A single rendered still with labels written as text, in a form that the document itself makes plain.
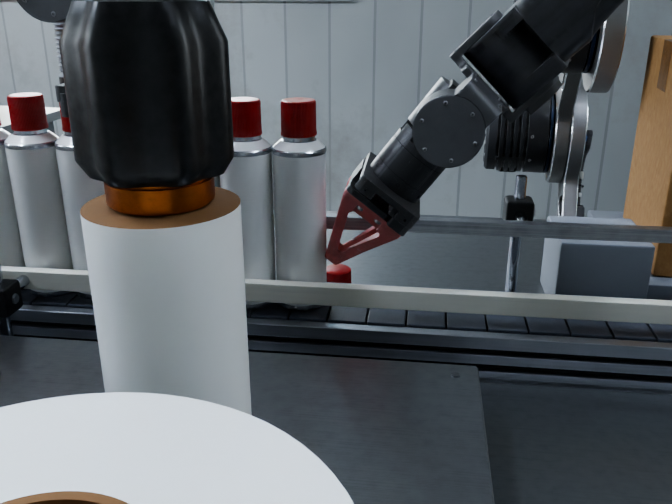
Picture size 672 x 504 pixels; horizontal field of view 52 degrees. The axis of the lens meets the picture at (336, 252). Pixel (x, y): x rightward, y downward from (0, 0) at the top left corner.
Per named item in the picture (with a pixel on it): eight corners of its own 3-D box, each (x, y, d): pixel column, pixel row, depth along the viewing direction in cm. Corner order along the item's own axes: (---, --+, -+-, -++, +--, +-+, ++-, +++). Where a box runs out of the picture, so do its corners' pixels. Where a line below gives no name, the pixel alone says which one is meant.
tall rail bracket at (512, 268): (499, 338, 74) (513, 190, 68) (493, 309, 81) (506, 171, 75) (530, 340, 74) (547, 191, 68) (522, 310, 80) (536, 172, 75)
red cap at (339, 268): (357, 292, 85) (357, 267, 84) (338, 301, 83) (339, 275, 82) (336, 285, 87) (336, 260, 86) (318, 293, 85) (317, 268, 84)
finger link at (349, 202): (299, 248, 66) (359, 173, 63) (310, 224, 73) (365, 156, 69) (355, 290, 67) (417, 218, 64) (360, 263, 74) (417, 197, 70)
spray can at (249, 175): (219, 307, 70) (205, 102, 62) (236, 287, 74) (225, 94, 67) (269, 312, 69) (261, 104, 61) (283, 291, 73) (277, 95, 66)
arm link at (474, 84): (560, 80, 62) (496, 9, 61) (583, 92, 51) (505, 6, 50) (460, 170, 66) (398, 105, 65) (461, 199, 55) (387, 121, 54)
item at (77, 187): (67, 298, 72) (36, 98, 64) (90, 278, 77) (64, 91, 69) (114, 301, 71) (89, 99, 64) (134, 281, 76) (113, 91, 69)
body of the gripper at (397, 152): (350, 191, 61) (402, 125, 59) (359, 164, 71) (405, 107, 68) (406, 235, 62) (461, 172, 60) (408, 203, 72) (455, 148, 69)
